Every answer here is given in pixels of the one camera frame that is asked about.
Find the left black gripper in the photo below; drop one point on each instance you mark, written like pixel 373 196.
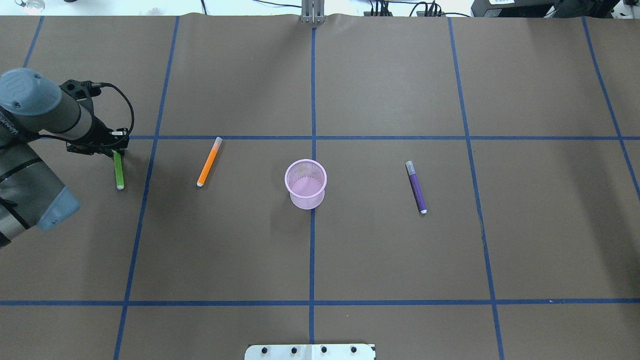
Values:
pixel 101 133

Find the green highlighter pen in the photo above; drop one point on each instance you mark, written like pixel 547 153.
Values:
pixel 118 171

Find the orange highlighter pen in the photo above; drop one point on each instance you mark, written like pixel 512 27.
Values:
pixel 210 159

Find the purple highlighter pen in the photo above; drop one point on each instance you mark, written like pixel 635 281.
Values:
pixel 416 188

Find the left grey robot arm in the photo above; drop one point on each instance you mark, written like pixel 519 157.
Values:
pixel 33 107

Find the pink mesh pen holder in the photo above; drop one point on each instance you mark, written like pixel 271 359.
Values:
pixel 306 181

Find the brown paper table cover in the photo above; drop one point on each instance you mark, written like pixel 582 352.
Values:
pixel 350 250

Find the blue tape grid lines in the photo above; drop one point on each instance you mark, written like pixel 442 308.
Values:
pixel 313 137

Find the black box with label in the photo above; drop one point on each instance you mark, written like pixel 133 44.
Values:
pixel 562 9

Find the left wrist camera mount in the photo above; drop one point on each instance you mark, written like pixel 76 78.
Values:
pixel 82 91

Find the aluminium frame post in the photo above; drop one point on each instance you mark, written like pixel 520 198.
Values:
pixel 313 11

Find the white metal base plate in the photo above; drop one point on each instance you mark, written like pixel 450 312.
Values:
pixel 327 351

